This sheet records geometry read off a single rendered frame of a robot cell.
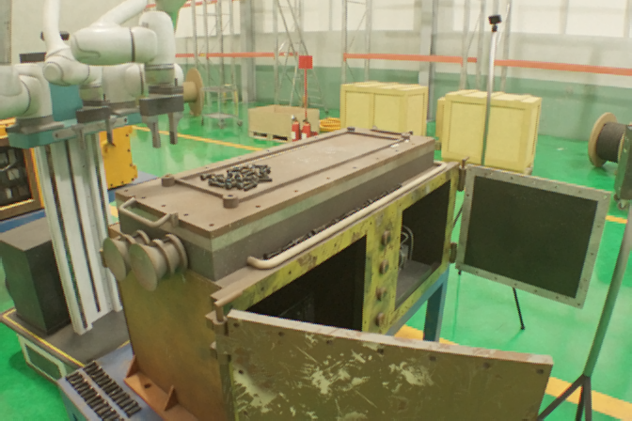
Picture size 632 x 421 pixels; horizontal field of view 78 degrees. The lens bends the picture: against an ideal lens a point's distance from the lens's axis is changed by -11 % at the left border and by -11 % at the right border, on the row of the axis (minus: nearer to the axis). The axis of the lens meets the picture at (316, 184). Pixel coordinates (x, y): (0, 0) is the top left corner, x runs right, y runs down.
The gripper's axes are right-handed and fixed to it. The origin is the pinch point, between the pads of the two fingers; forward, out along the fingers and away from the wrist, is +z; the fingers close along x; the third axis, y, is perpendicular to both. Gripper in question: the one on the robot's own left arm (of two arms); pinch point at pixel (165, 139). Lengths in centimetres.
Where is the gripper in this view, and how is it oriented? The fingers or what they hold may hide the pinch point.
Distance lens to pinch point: 138.6
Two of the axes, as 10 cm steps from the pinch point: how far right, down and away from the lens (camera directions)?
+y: -7.9, -1.9, 5.8
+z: 0.0, 9.5, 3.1
